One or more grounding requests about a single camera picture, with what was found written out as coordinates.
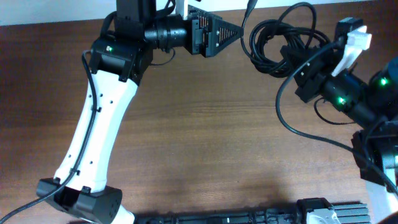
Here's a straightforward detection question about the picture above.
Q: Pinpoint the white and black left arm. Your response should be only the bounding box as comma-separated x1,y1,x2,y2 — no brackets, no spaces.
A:
36,0,243,223

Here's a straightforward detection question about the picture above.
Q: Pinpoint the thick black USB cable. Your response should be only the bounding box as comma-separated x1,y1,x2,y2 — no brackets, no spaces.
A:
239,0,332,78

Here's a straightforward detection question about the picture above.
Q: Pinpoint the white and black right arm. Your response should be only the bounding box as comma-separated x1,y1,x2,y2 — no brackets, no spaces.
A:
280,44,397,223

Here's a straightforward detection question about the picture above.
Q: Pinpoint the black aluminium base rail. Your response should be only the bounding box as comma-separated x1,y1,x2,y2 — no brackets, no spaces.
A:
133,197,373,224

